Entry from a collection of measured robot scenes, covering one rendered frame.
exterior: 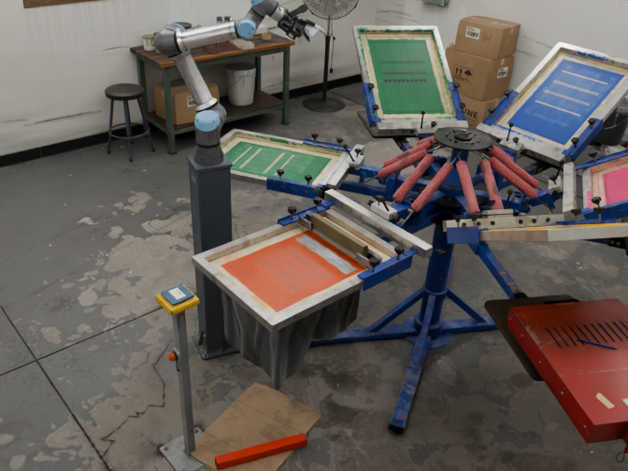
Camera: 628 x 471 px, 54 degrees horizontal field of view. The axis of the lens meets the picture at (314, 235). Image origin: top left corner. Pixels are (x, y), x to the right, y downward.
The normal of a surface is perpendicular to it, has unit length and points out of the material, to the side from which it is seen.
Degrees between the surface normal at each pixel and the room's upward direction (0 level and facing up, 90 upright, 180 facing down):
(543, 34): 90
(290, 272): 0
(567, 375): 0
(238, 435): 3
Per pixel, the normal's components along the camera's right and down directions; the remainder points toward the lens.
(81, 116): 0.65, 0.43
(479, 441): 0.05, -0.85
